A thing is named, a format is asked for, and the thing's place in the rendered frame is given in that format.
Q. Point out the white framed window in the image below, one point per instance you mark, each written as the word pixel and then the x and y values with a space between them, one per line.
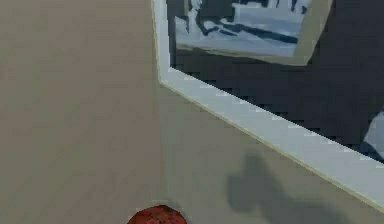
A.
pixel 253 110

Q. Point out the dark red round ball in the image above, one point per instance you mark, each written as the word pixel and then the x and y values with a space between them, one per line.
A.
pixel 157 216

